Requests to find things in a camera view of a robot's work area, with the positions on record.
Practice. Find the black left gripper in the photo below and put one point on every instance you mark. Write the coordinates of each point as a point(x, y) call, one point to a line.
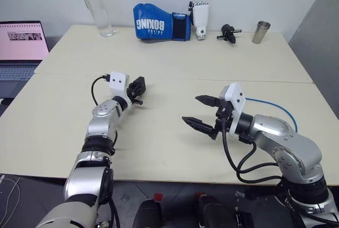
point(131, 91)

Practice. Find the steel cup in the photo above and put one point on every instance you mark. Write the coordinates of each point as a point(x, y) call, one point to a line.
point(260, 32)

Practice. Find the small red tag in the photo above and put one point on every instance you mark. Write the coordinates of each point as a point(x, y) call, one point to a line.
point(158, 197)

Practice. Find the dark rounded shape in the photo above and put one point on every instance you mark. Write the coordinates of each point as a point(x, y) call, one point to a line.
point(148, 214)
point(214, 212)

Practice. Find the open grey laptop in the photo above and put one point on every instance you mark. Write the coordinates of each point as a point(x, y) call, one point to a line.
point(19, 50)

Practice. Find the clear bottle with green lid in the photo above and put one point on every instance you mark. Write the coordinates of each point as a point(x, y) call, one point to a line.
point(99, 13)

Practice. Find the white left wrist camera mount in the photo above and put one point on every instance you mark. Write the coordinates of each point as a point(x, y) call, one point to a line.
point(118, 81)

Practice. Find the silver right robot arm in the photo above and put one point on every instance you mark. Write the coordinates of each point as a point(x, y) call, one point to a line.
point(291, 148)

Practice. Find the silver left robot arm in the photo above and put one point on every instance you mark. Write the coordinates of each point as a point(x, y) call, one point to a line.
point(100, 127)

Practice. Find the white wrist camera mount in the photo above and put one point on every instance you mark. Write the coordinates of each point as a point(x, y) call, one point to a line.
point(237, 99)
point(118, 81)

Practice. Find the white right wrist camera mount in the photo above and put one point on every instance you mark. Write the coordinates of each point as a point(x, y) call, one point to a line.
point(237, 99)

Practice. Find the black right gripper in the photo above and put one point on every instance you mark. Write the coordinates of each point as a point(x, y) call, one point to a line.
point(222, 115)

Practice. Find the white robotic hand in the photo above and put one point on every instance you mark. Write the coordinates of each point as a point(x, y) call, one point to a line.
point(200, 16)

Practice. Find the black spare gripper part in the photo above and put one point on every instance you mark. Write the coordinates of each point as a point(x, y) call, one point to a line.
point(228, 34)

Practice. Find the blue boxing glove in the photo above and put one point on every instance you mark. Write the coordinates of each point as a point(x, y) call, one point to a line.
point(153, 21)

